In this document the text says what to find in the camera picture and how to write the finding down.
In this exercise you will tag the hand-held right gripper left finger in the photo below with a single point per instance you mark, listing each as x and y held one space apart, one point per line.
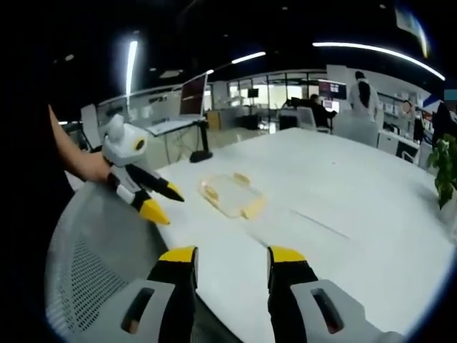
168 286

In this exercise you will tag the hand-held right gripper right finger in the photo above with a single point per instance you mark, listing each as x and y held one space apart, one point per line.
296 282

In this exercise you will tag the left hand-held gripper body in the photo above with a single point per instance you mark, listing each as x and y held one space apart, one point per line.
123 146

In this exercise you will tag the clear plastic container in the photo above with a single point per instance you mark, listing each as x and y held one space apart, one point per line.
223 187

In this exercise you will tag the yellowish plastic buckle socket part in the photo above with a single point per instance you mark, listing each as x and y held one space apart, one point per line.
254 208

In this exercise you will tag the black monitor stand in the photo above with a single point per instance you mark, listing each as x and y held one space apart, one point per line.
203 151

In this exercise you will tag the grey mesh office chair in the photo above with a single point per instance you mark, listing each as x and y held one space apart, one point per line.
93 257

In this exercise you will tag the computer monitor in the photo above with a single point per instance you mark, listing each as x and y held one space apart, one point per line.
193 94

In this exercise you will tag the green potted plant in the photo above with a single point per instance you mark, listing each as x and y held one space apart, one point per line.
444 168

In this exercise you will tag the wall screen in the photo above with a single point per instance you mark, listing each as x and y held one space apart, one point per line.
332 89

